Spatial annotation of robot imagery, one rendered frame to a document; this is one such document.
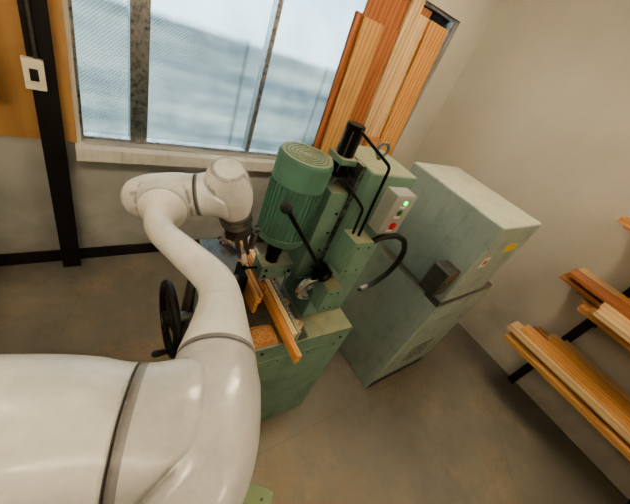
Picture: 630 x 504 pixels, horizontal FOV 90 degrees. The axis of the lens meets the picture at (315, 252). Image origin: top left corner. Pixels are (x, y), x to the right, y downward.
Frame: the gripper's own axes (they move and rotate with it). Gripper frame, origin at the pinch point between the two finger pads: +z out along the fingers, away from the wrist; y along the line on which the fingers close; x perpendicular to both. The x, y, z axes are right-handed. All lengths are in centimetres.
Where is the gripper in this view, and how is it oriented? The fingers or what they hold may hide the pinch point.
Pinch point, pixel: (243, 255)
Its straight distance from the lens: 108.0
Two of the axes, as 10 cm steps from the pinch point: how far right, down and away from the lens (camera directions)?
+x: -4.1, -8.2, 4.0
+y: 9.0, -3.2, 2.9
